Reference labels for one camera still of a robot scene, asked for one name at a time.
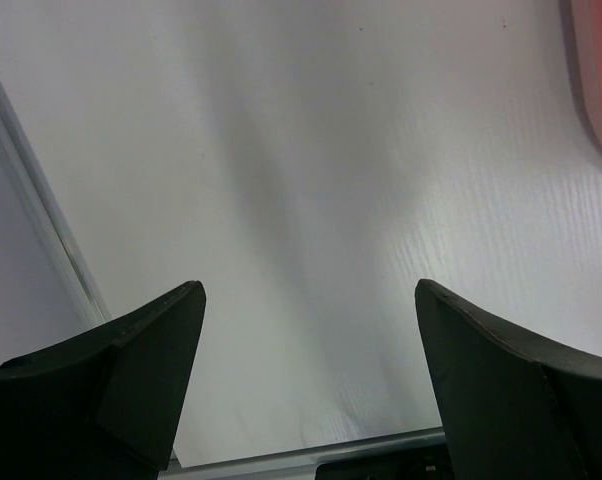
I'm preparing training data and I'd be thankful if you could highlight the pink three-tier wooden shelf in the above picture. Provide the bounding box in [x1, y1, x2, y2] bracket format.
[567, 0, 602, 151]

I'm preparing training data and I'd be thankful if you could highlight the aluminium front rail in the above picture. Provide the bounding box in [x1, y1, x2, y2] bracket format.
[187, 427, 445, 471]

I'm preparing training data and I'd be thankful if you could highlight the left aluminium frame post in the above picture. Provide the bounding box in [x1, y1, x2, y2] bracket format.
[0, 81, 110, 328]

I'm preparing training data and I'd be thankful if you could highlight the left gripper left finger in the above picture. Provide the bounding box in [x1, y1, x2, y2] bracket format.
[0, 281, 205, 479]

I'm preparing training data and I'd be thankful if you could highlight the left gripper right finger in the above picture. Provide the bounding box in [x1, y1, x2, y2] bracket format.
[415, 279, 602, 479]

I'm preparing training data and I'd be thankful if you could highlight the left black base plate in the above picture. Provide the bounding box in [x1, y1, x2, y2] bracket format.
[315, 444, 455, 480]

